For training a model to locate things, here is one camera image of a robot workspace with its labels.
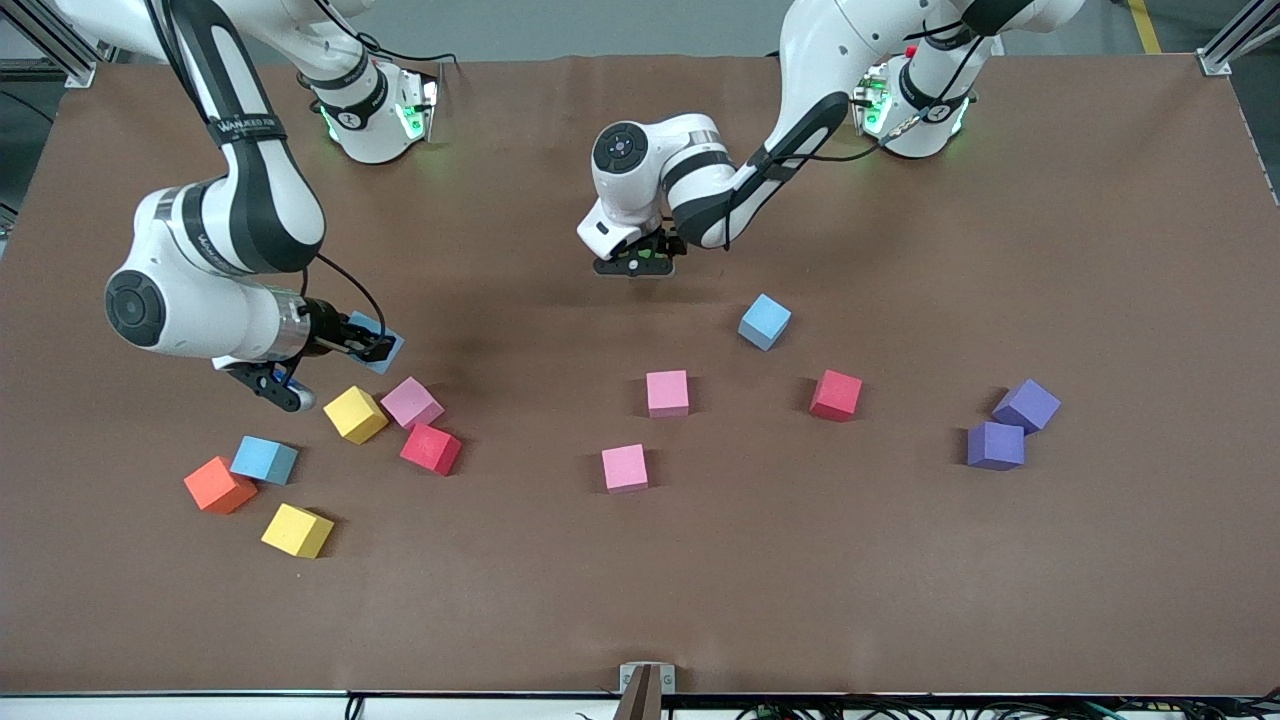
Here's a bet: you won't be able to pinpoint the blue foam cube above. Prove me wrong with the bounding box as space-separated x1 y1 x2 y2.
738 293 793 352
230 436 300 486
345 312 407 376

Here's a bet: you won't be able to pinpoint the pink foam cube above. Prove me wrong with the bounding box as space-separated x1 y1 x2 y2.
601 444 650 495
380 376 446 431
645 370 691 419

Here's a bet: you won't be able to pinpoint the yellow foam cube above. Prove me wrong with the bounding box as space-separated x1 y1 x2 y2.
261 503 336 560
322 385 390 446

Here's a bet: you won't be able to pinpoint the red foam cube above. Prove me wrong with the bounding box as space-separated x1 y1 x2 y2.
400 422 464 477
809 369 864 423

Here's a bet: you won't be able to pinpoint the orange foam cube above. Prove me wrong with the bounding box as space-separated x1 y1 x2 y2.
183 456 259 516

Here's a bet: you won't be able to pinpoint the brown table mat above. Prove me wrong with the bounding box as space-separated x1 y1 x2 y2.
0 50 1280 698

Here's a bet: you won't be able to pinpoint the purple foam cube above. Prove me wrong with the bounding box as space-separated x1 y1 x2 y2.
992 378 1063 435
966 421 1027 472

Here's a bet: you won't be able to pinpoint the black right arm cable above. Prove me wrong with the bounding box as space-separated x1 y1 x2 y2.
315 253 388 336

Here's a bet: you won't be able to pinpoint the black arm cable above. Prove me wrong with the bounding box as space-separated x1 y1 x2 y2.
722 20 1001 251
315 253 388 336

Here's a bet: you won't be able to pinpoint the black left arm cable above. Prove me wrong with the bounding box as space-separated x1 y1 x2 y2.
722 20 1001 251

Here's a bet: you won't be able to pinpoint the black right base cable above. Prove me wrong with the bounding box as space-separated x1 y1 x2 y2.
355 30 461 67

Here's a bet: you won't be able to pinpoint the aluminium frame post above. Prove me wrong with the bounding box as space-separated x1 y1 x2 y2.
0 0 136 89
1198 0 1280 77

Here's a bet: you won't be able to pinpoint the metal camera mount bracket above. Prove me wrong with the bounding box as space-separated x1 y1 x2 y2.
619 662 677 720

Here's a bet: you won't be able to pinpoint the tangled black cables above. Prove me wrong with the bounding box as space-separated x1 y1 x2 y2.
575 697 1280 720

